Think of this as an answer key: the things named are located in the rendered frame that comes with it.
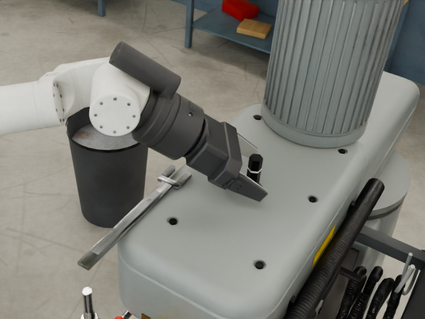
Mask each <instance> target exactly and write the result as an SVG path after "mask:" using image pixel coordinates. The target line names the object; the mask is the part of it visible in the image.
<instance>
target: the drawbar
mask: <svg viewBox="0 0 425 319"><path fill-rule="evenodd" d="M262 162H263V157H262V156H261V155H260V154H252V155H251V156H250V157H249V164H248V168H249V169H250V170H251V171H253V172H258V171H259V170H260V169H261V168H262ZM249 169H247V176H248V177H249V178H251V179H252V180H253V181H254V182H256V183H257V184H259V180H260V176H261V171H260V172H259V173H251V172H250V171H249Z"/></svg>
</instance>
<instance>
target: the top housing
mask: <svg viewBox="0 0 425 319"><path fill-rule="evenodd" d="M261 107H262V105H261V104H255V105H252V106H249V107H247V108H245V109H244V110H243V111H242V112H241V113H239V114H238V115H237V116H236V117H235V118H234V119H233V120H232V121H231V122H230V123H229V124H230V125H232V126H234V127H235V128H236V129H237V133H239V134H240V135H241V136H242V137H244V138H245V139H247V140H248V141H249V142H250V143H252V144H253V145H255V147H257V148H258V152H257V153H256V154H260V155H261V156H262V157H263V162H262V170H261V176H260V180H259V185H260V186H261V187H263V188H264V189H266V190H267V192H268V194H267V196H266V197H265V198H264V199H263V200H262V201H261V202H258V201H255V200H253V199H250V198H248V197H245V196H243V195H240V194H237V193H236V192H232V191H230V190H228V189H226V190H224V189H222V188H220V187H218V186H216V185H214V184H212V183H210V182H208V180H207V176H206V175H204V174H202V173H200V172H198V171H197V170H194V169H193V168H191V167H189V166H187V165H186V164H184V165H183V166H182V167H181V168H180V169H179V170H178V171H177V172H175V173H174V174H173V175H172V176H171V177H170V179H172V180H174V181H177V180H178V179H179V178H180V177H181V176H182V175H183V174H184V173H185V172H189V173H191V174H192V177H191V178H190V179H189V180H188V181H187V182H186V183H185V184H184V185H183V186H182V187H180V188H179V189H178V190H176V189H174V188H172V189H171V190H170V191H169V192H168V193H167V194H166V195H165V196H164V197H163V198H162V199H161V200H160V201H159V202H158V203H157V204H156V205H155V206H154V207H153V208H152V209H151V210H150V211H149V212H148V213H147V214H146V215H145V216H144V217H143V218H141V219H140V220H139V221H138V222H137V223H136V224H135V225H134V226H133V227H132V228H131V229H130V230H129V231H128V232H127V233H126V234H125V235H124V236H123V237H122V238H121V239H120V240H119V241H118V242H117V247H118V282H119V294H120V298H121V302H122V303H123V305H124V307H125V308H126V309H127V310H128V311H129V312H130V313H131V314H132V315H133V316H135V317H137V318H138V319H141V317H142V313H143V314H144V315H146V316H148V317H149V318H151V319H159V318H162V319H283V317H284V316H285V314H286V311H287V308H288V304H289V301H290V299H291V298H292V296H295V297H297V294H298V293H299V292H300V290H301V288H302V287H303V285H304V284H305V282H306V280H307V279H308V277H309V275H310V274H311V272H312V270H313V269H314V267H315V266H316V264H317V262H318V261H319V259H320V257H321V256H322V255H323V253H324V251H325V249H326V248H327V246H328V244H329V243H330V242H331V240H332V238H333V236H334V235H335V234H336V232H337V230H338V228H339V227H340V225H341V224H342V222H343V220H344V219H345V217H346V215H347V211H348V208H349V205H350V203H351V202H352V201H354V202H355V200H356V198H357V195H358V192H359V188H360V185H361V182H362V179H363V176H364V173H365V170H366V166H367V163H368V157H369V156H368V153H367V150H366V148H365V147H364V146H363V145H362V144H361V143H360V142H359V141H355V142H353V143H351V144H348V145H346V146H341V147H333V148H319V147H310V146H305V145H301V144H297V143H295V142H292V141H290V140H288V139H286V138H284V137H282V136H280V135H279V134H277V133H276V132H275V131H274V130H272V129H271V128H270V127H269V126H268V125H267V123H266V122H265V121H264V118H263V117H262V113H261Z"/></svg>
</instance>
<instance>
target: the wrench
mask: <svg viewBox="0 0 425 319"><path fill-rule="evenodd" d="M174 172H175V166H174V165H170V166H169V167H168V168H167V169H166V170H165V171H164V172H162V174H161V175H160V176H159V177H158V178H157V181H158V182H160V184H158V185H157V186H156V187H155V188H154V189H153V190H152V191H151V192H150V193H149V194H148V195H147V196H146V197H144V198H143V200H141V202H139V203H138V205H136V207H134V209H132V210H131V211H130V212H129V213H128V214H127V215H126V216H125V217H124V218H123V219H122V220H121V221H120V222H118V223H117V224H116V225H115V226H114V227H113V228H112V229H111V230H110V231H109V232H108V233H107V234H106V235H105V236H104V237H103V238H102V239H101V240H100V241H99V242H98V243H97V244H96V245H95V246H94V247H92V248H91V249H90V250H89V251H88V252H87V253H86V254H85V255H84V256H83V257H82V258H81V259H80V260H78V262H77V264H78V265H79V266H81V267H82V268H84V269H86V270H90V269H91V268H92V267H93V266H94V265H95V264H96V263H97V262H98V261H99V260H100V259H101V258H102V257H103V256H104V255H105V254H106V253H107V252H108V251H109V250H110V249H111V248H112V247H113V246H114V245H115V244H116V243H117V242H118V241H119V240H120V239H121V238H122V237H123V236H124V235H125V234H126V233H127V232H128V231H129V230H130V229H131V228H132V227H133V226H134V225H135V224H136V223H137V222H138V221H139V220H140V219H141V218H143V217H144V216H145V215H146V214H147V213H148V212H149V211H150V210H151V209H152V208H153V207H154V206H155V205H156V204H157V203H158V202H159V201H160V200H161V199H162V198H163V197H164V196H165V195H166V194H167V193H168V192H169V191H170V190H171V189H172V188H174V189H176V190H178V189H179V188H180V187H182V186H183V185H184V184H185V183H186V182H187V181H188V180H189V179H190V178H191V177H192V174H191V173H189V172H185V173H184V174H183V175H182V176H181V177H180V178H179V179H178V180H177V181H174V180H172V179H170V178H169V177H170V176H171V175H172V174H173V173H174Z"/></svg>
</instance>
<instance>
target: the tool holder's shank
mask: <svg viewBox="0 0 425 319"><path fill-rule="evenodd" d="M82 295H83V307H84V312H83V318H84V319H94V318H95V312H94V307H93V299H92V289H91V288H90V287H86V288H84V289H83V291H82Z"/></svg>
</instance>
